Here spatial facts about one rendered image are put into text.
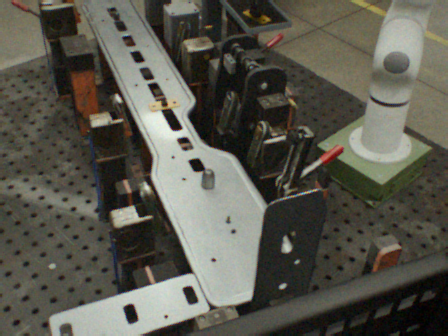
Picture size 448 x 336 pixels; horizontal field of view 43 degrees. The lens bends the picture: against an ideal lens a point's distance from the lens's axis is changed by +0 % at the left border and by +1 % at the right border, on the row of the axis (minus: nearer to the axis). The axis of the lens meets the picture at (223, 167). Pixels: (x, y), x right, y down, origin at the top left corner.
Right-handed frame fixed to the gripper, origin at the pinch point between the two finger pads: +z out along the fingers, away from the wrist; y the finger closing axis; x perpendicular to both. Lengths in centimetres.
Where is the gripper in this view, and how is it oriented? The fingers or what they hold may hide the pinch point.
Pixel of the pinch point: (257, 8)
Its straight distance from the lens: 169.4
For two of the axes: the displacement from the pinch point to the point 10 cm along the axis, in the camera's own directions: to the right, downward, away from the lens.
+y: -7.6, 4.1, -5.0
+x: 6.5, 5.3, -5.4
